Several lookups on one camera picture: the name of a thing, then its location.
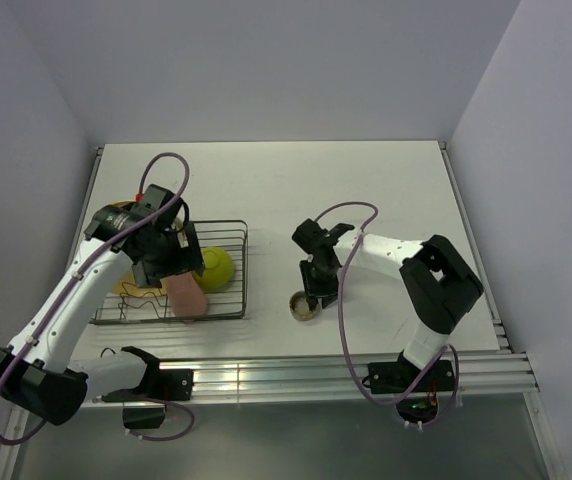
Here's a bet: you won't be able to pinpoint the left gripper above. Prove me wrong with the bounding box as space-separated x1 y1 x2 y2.
134 221 203 288

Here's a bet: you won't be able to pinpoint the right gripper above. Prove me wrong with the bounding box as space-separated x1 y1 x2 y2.
299 257 342 308

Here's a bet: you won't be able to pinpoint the small speckled ceramic cup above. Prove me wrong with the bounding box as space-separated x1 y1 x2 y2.
288 290 320 322

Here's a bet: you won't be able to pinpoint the plain yellow bear plate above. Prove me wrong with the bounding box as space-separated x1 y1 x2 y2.
111 270 141 296

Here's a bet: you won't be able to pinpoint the pink plastic cup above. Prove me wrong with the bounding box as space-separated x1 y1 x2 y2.
162 273 208 318

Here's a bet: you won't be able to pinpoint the lime green bowl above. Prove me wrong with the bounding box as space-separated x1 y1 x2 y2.
193 247 235 291

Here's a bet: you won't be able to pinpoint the yellow cream leaf plate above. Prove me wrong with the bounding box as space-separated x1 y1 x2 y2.
112 200 136 209

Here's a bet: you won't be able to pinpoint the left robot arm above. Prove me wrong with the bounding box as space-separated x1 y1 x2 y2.
0 184 203 426

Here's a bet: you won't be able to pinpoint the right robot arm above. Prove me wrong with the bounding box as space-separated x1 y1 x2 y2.
292 219 484 390

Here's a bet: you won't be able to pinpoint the black wire dish rack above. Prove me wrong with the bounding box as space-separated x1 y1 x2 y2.
91 220 248 325

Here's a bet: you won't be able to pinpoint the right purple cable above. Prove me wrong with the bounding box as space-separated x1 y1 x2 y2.
314 201 462 426

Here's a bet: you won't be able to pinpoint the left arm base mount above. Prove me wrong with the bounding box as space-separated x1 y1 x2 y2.
122 369 195 442

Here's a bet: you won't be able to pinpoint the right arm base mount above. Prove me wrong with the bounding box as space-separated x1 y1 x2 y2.
362 357 460 430

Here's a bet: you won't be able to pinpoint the aluminium table edge rail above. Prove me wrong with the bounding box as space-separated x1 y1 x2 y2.
160 350 539 405

